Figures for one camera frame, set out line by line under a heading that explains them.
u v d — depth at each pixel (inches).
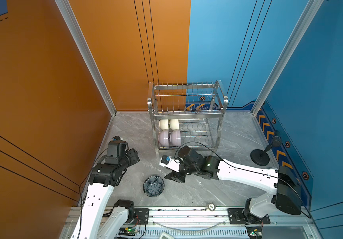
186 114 27.5
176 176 24.5
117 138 25.3
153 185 32.4
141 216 28.9
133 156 25.3
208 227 28.0
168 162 24.0
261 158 37.0
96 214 16.0
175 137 35.2
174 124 38.0
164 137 35.1
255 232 27.6
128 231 27.8
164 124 38.3
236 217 28.5
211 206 28.0
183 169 24.4
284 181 16.3
